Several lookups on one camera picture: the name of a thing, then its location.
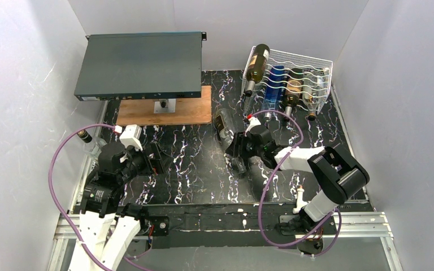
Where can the dark green bottle silver neck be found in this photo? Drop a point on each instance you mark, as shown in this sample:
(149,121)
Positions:
(292,91)

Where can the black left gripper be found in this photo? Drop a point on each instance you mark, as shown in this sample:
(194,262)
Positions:
(155,158)

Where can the wooden board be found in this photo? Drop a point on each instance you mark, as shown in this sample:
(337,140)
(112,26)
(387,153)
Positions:
(189,111)

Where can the clear bottle black cap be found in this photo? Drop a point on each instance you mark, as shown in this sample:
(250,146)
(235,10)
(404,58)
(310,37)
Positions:
(92,145)

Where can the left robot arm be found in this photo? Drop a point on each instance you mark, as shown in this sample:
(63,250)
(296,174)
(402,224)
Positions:
(106,233)

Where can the dark wine bottle white label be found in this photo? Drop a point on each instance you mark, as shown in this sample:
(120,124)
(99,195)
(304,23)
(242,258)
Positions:
(256,67)

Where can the white plastic peg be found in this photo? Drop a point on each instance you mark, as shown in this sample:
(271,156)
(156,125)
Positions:
(300,203)

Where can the clear glass bottle gold label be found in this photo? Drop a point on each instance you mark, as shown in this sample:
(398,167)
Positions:
(249,98)

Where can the metal stand post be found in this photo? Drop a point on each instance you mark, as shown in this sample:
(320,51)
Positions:
(165,106)

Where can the clear glass bottle tall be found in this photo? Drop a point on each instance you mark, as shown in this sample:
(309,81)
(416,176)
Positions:
(226,128)

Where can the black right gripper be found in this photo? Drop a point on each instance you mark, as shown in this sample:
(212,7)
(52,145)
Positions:
(239,145)

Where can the grey network switch box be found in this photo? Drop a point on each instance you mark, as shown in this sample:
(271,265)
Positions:
(159,65)

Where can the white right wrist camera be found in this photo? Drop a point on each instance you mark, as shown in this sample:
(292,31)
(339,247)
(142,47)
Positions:
(252,122)

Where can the white wire wine rack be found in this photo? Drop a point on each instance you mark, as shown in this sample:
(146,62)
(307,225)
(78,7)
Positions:
(309,65)

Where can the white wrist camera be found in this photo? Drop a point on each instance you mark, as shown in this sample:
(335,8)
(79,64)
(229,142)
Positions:
(129,136)
(252,122)

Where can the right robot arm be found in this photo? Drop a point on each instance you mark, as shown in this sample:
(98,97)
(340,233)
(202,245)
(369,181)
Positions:
(337,172)

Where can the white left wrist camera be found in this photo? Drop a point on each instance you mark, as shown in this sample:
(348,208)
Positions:
(129,136)

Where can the blue rectangular glass bottle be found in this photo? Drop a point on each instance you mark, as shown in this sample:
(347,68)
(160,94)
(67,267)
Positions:
(273,88)

